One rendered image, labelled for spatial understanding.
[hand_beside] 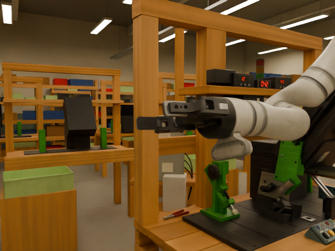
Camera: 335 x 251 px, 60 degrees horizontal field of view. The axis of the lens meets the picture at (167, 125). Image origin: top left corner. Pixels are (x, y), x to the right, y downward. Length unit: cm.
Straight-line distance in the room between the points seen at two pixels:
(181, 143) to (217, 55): 51
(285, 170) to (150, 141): 68
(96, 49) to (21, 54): 256
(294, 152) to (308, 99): 89
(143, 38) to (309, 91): 88
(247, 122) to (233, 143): 4
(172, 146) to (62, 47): 993
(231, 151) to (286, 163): 104
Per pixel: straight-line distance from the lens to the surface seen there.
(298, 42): 222
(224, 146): 53
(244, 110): 52
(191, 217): 148
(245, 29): 181
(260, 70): 192
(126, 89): 1099
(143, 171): 136
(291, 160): 154
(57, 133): 801
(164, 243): 130
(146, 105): 134
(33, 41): 1119
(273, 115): 58
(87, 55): 1140
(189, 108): 42
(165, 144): 151
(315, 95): 66
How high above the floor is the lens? 143
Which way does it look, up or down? 3 degrees down
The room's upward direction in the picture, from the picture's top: straight up
